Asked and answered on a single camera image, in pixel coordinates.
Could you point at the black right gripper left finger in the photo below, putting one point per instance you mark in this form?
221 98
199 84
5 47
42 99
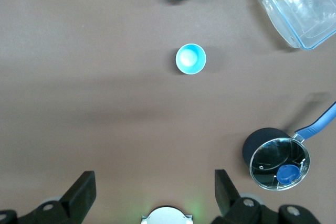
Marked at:
76 200

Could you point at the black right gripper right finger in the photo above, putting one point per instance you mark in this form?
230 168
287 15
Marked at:
233 208

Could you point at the glass lid with blue knob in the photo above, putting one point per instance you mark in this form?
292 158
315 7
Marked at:
279 163

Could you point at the dark blue saucepan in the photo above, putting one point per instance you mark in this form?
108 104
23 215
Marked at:
258 140

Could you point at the brown table cloth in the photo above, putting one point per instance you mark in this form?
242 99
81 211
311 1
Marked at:
105 90

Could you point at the light blue plastic cup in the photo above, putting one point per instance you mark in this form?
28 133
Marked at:
190 58

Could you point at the clear plastic lidded container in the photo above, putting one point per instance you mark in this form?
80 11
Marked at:
304 14

